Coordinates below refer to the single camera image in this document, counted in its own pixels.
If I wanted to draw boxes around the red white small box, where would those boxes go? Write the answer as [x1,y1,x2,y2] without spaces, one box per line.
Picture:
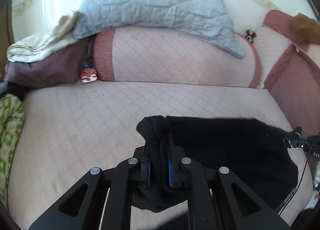
[80,59,98,83]

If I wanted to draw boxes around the red padded headboard cushion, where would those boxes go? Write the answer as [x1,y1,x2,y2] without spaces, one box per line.
[264,10,319,136]

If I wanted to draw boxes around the dark purple folded blanket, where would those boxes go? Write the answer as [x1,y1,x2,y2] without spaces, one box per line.
[4,38,90,89]

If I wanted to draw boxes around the small black bow ornament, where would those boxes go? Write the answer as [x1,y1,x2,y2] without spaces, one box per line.
[246,28,257,44]

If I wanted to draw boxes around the black sweatpants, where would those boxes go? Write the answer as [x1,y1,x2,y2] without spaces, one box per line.
[132,116,298,213]

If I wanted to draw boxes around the pink quilted bed cover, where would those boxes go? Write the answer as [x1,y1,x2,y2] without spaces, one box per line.
[4,79,315,230]

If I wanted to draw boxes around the pink bolster pillow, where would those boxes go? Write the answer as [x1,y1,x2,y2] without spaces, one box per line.
[93,26,261,88]

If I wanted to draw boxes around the black cable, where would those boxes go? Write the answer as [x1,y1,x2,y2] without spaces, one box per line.
[276,154,311,217]

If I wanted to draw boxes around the brown plush toy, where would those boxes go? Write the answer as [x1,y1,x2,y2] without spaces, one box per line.
[290,13,320,45]

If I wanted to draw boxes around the green patterned rolled quilt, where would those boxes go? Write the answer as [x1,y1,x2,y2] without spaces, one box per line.
[0,94,24,207]

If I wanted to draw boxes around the cream folded blanket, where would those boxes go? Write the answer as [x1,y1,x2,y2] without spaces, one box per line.
[7,11,79,63]

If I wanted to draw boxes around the grey quilted blanket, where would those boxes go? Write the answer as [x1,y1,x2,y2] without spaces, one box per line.
[72,0,245,59]

